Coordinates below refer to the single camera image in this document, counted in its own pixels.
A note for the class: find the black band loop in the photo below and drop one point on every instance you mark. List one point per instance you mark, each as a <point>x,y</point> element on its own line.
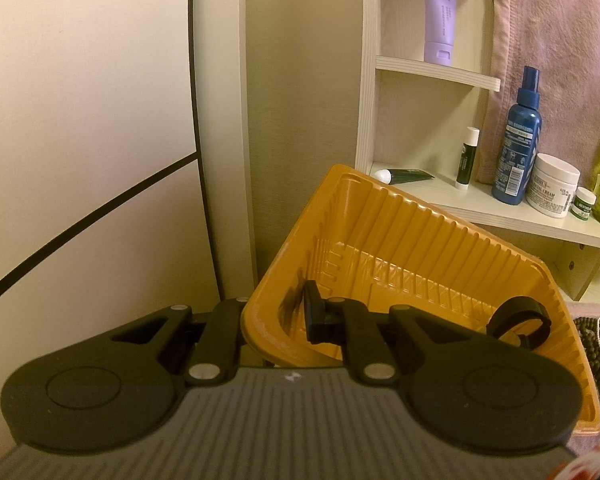
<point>522,317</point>

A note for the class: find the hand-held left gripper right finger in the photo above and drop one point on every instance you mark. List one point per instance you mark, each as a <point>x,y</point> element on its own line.
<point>316,310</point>

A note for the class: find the purple cosmetic tube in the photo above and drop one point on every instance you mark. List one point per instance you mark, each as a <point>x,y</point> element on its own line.
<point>441,10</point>

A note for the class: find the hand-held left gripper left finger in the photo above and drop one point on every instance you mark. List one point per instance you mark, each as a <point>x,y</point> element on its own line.
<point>224,325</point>

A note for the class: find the blue spray bottle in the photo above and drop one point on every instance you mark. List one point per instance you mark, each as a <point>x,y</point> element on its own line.
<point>517,145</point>

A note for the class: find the white green lip balm stick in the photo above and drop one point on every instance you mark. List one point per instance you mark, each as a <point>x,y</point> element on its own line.
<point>466,160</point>

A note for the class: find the large white cream jar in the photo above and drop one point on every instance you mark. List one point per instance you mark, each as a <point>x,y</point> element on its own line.
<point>552,185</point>

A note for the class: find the dark green tube white cap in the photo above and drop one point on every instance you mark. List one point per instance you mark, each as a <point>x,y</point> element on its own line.
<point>407,175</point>

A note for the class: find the yellow plastic tray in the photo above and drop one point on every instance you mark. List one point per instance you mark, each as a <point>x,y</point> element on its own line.
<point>430,280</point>

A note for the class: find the pink towel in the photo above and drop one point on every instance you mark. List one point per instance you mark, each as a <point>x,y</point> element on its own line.
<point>555,35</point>

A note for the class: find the small white green-label jar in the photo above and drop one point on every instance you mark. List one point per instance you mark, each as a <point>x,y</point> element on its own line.
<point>583,205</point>

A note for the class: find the red white packet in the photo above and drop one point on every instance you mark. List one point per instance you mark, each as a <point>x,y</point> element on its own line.
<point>592,470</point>

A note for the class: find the white wooden shelf unit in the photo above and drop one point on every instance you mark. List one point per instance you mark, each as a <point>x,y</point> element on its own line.
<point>405,110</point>

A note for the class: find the black-edged white panel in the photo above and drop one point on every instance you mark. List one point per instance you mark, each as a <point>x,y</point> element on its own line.
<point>200,160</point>

